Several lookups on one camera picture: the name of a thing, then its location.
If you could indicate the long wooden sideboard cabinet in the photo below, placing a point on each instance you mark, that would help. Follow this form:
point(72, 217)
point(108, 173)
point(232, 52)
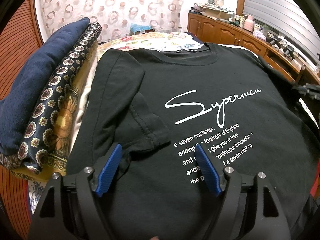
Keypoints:
point(214, 31)

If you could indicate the light blue plastic bag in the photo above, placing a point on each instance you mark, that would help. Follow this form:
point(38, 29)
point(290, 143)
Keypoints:
point(136, 29)

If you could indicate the cardboard box with clutter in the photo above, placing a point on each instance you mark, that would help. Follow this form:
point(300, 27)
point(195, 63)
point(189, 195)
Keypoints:
point(217, 13)

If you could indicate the navy blue folded cloth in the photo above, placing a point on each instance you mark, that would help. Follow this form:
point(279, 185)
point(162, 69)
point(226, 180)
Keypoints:
point(18, 105)

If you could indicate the blue floral white bedsheet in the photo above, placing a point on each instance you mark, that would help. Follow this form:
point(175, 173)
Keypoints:
point(35, 190)

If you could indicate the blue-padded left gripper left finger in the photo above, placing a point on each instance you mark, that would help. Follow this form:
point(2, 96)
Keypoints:
point(105, 169)

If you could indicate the grey window blind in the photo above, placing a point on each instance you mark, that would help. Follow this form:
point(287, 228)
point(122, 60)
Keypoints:
point(287, 17)

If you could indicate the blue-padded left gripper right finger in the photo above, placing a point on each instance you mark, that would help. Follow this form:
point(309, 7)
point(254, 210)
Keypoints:
point(212, 171)

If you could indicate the pink round container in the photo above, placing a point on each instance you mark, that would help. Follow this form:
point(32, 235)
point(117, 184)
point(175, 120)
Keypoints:
point(249, 23)

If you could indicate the circle patterned sheer curtain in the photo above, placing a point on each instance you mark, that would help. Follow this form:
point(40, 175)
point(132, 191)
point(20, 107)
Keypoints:
point(114, 16)

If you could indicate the black printed t-shirt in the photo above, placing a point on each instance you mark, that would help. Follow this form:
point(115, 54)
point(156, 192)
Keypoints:
point(159, 105)

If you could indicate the brown wooden louvered wardrobe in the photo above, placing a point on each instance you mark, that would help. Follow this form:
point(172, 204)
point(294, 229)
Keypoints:
point(20, 38)

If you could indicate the pink floral beige blanket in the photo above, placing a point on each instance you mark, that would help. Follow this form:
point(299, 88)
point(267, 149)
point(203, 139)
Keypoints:
point(153, 41)

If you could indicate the gold floral folded cloth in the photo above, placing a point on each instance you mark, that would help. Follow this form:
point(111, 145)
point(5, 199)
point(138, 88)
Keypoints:
point(45, 149)

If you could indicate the dark patterned folded cloth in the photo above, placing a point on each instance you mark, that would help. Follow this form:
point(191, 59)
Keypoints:
point(37, 115)

